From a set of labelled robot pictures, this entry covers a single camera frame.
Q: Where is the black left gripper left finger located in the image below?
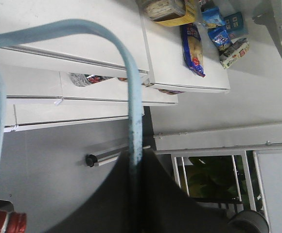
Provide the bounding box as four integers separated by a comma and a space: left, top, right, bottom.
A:
47, 151, 132, 233

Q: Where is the light blue plastic basket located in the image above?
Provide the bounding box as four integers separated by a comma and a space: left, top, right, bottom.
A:
0, 19, 142, 207

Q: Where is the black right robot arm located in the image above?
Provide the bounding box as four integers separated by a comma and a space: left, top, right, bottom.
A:
229, 210, 270, 233

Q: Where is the white rolling whiteboard stand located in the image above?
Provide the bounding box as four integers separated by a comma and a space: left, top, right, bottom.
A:
85, 118, 282, 233

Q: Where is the green white snack bag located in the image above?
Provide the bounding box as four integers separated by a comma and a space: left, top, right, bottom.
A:
219, 38, 249, 69

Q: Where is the yellow cracker box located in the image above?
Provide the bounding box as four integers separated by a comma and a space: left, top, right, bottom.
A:
139, 0, 197, 27

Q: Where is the green potted plant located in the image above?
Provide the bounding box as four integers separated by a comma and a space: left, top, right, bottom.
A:
185, 155, 250, 210

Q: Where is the red coca cola bottle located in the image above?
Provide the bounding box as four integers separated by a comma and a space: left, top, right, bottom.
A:
0, 210, 27, 233

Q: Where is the blue cookie package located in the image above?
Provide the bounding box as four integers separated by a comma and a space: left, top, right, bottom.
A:
208, 26, 232, 52

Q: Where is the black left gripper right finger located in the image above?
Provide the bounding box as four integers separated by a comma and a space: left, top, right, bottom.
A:
141, 149, 242, 233

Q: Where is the white metal shelf unit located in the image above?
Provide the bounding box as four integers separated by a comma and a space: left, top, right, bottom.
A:
0, 0, 282, 133

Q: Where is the blue white snack bag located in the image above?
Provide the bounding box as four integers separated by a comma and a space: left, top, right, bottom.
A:
180, 23, 205, 77

